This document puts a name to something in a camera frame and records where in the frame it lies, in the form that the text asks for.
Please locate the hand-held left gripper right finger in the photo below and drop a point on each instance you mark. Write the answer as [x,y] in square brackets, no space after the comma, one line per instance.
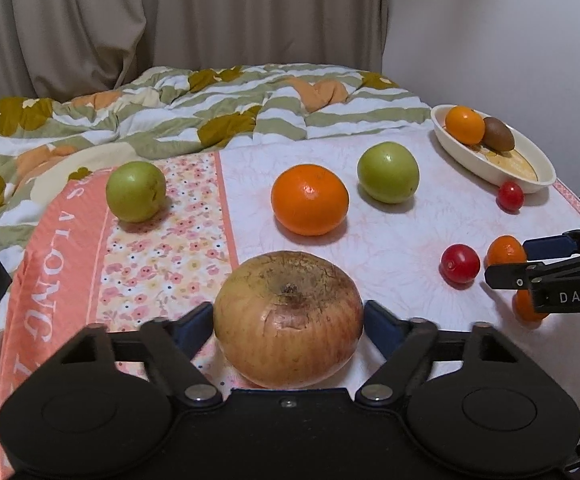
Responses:
[379,322]

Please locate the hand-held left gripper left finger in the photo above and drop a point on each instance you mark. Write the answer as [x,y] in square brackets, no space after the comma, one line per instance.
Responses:
[194,322]

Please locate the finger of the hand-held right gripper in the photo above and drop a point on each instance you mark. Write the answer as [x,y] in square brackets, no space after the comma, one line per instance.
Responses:
[512,275]
[547,248]

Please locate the small mandarin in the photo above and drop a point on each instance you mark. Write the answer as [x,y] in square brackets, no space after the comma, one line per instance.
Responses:
[504,250]
[525,306]

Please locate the red cherry tomato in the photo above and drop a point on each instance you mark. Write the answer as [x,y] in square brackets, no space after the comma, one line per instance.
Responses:
[460,264]
[510,196]

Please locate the cream oval bowl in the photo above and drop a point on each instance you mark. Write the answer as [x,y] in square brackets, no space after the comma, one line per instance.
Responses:
[515,172]

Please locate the large brownish apple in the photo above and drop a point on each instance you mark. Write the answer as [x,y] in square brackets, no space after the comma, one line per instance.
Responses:
[288,317]

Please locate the large orange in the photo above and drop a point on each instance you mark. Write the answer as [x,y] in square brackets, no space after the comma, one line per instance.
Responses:
[310,200]

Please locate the green apple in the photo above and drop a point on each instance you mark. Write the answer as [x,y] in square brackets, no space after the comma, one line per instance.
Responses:
[388,172]
[136,191]

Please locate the pink floral cloth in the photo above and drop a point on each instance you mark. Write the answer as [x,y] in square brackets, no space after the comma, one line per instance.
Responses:
[250,230]

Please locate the brown kiwi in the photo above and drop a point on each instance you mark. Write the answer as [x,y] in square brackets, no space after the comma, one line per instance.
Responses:
[498,133]

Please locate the medium orange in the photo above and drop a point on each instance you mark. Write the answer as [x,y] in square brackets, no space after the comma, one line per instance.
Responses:
[465,124]

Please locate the green striped floral quilt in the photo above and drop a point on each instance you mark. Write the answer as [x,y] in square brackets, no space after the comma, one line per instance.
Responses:
[119,110]

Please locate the beige curtain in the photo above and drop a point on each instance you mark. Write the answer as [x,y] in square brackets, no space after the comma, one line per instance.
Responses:
[169,15]

